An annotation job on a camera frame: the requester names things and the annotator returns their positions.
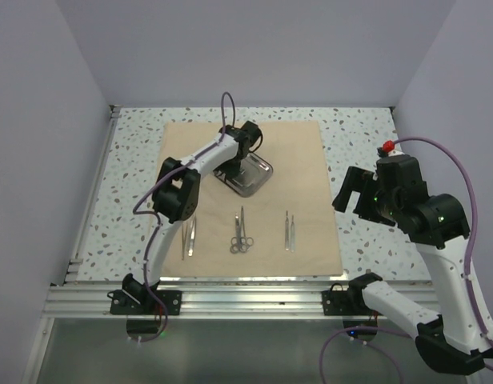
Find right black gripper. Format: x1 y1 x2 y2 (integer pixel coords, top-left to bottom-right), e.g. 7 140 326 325
333 165 401 226

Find steel instrument tray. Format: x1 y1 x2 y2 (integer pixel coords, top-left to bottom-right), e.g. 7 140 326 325
214 153 274 198

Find steel tweezers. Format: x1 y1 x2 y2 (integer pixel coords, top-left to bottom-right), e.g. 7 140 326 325
187 216 197 257
181 222 187 261

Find steel scalpel handle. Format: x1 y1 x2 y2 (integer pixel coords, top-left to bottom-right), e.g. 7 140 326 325
290 215 295 252
284 210 290 251

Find steel surgical scissors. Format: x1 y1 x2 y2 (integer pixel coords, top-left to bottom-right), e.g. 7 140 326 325
239 206 254 253

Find steel forceps with rings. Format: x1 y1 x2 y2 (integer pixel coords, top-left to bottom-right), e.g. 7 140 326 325
230 214 243 254

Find beige surgical cloth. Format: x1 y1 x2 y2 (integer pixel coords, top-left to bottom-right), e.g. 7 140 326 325
160 121 343 278

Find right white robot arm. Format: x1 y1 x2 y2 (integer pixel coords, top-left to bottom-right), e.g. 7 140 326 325
332 156 493 376

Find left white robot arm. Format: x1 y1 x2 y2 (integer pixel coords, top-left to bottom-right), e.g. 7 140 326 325
108 134 251 315

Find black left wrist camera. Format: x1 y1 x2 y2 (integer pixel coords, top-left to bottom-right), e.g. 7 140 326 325
240 121 263 153

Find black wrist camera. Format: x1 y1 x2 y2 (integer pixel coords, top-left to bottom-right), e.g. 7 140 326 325
376 154 429 202
240 121 263 153

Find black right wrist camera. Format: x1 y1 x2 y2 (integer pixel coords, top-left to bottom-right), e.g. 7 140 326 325
376 154 429 202

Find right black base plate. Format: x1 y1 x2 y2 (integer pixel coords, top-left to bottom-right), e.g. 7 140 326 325
321 283 373 316

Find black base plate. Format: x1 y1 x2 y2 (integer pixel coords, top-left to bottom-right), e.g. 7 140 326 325
321 283 373 316
107 290 182 316

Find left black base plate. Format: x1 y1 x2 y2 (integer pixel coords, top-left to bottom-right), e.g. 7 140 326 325
107 290 182 316

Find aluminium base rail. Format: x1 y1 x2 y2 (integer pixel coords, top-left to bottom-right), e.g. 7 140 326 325
44 279 459 321

